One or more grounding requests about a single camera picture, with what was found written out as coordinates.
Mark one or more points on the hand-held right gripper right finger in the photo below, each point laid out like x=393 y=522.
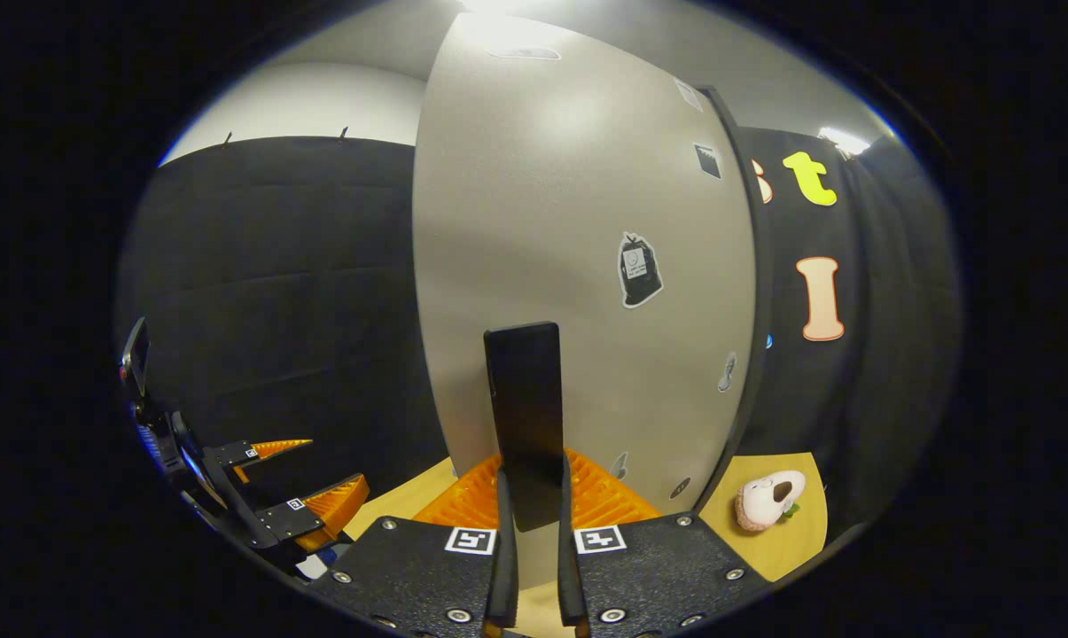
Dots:
x=570 y=567

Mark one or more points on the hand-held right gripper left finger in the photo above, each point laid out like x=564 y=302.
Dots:
x=503 y=567

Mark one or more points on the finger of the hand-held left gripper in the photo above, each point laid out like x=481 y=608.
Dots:
x=299 y=523
x=232 y=455

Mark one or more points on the grey cabinet door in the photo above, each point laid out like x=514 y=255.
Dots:
x=542 y=204

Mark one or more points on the black backdrop cloth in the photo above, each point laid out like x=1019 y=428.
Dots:
x=276 y=292

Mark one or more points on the white plush toy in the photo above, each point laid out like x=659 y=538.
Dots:
x=764 y=505

